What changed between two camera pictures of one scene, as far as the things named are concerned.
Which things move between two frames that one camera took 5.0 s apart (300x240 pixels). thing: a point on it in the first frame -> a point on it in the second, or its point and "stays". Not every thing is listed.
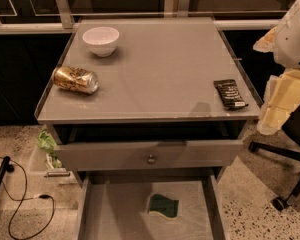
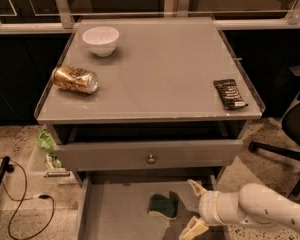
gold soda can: (75, 79) stays
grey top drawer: (126, 155) stays
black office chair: (298, 119) stays
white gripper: (292, 39) -> (208, 206)
